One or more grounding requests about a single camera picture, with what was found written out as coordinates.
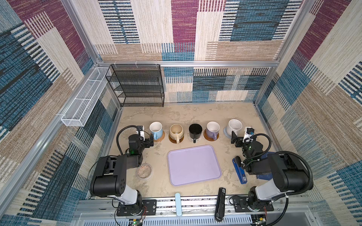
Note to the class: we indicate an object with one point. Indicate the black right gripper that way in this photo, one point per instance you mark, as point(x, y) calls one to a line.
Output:
point(239, 140)

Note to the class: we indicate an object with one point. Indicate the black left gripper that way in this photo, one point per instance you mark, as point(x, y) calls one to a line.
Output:
point(148, 144)

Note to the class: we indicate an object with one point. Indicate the white speckled mug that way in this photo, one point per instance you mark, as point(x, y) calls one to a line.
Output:
point(235, 126)

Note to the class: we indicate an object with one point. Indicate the blue-grey woven round coaster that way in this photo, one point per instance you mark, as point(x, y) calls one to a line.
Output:
point(226, 134)

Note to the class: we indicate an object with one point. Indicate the woven straw round coaster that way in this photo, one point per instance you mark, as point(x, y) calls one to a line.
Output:
point(161, 138)

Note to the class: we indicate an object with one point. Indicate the white mug blue handle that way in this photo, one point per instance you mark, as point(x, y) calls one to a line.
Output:
point(156, 129)

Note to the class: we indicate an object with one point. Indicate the white mug lavender handle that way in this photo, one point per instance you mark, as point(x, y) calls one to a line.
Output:
point(212, 129)

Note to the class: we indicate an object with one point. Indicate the dark brown wooden coaster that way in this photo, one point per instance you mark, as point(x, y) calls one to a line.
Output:
point(174, 141)

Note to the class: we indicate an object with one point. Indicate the light brown wooden coaster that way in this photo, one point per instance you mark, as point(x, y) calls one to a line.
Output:
point(210, 138)

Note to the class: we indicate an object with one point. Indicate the beige ceramic mug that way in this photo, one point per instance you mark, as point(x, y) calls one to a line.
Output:
point(176, 132)

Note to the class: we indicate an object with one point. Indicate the multicolour woven round coaster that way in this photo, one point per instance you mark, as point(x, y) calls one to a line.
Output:
point(199, 139)

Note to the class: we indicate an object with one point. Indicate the black mug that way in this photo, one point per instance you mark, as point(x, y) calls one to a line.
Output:
point(195, 131)

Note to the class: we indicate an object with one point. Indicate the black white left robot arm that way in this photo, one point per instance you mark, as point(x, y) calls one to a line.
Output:
point(109, 178)

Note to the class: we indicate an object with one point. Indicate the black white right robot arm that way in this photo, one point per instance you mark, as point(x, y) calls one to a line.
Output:
point(291, 174)

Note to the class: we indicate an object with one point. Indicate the blue black stapler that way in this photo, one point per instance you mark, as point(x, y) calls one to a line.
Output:
point(239, 170)

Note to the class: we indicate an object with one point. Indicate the clear glass petri dish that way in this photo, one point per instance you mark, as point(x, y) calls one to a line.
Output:
point(144, 171)

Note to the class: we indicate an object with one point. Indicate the lavender plastic tray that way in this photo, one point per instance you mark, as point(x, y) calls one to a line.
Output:
point(193, 165)

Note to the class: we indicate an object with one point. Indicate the blue book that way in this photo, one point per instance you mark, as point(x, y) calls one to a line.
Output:
point(265, 176)

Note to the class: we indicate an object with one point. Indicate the light blue plastic bar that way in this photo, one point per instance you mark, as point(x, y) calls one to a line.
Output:
point(178, 205)

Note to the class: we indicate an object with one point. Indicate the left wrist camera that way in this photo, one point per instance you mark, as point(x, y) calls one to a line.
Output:
point(141, 131)

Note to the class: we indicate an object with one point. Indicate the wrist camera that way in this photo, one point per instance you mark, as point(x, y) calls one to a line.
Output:
point(249, 132)
point(141, 131)

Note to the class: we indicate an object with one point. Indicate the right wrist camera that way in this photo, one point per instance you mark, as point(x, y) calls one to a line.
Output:
point(249, 132)

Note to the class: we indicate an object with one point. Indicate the black wire shelf rack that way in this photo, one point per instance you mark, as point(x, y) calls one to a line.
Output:
point(137, 85)

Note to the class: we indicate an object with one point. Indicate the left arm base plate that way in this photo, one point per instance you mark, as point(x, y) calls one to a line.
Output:
point(147, 207)

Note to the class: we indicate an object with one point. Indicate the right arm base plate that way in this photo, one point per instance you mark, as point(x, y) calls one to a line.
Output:
point(240, 204)

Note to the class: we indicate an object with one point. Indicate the white wire mesh basket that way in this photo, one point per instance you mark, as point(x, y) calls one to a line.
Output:
point(83, 104)

